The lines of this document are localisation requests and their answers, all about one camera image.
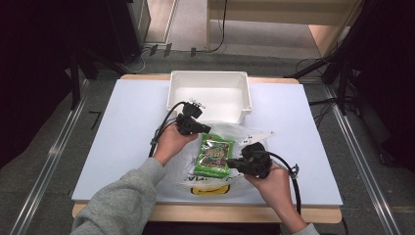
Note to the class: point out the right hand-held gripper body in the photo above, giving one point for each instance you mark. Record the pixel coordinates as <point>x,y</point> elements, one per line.
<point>257,160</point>

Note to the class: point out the black tripod stand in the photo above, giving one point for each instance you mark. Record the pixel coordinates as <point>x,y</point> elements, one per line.
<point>339,55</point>

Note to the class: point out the wooden table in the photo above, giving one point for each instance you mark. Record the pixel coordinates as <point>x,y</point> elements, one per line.
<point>228,213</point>

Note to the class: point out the light wooden bench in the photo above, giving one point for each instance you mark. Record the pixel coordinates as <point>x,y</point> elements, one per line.
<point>277,14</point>

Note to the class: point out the person's right hand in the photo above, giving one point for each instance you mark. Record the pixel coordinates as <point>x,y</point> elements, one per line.
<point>277,187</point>

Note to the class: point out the white plastic bin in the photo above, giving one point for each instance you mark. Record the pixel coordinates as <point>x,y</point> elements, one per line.
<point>210,98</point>

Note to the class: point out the person's left hand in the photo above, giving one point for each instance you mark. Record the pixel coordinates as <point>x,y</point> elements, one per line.
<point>171,143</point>

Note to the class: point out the green snack packet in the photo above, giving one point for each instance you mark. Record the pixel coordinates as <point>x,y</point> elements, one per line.
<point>213,155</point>

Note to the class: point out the translucent plastic bag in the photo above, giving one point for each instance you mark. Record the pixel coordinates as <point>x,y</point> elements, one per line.
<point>251,135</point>

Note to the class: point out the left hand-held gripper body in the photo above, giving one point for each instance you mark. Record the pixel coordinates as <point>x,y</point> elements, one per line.
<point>187,125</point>

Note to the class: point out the metal floor rail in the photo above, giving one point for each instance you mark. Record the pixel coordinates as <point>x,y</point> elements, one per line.
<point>49,156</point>
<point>362,163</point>

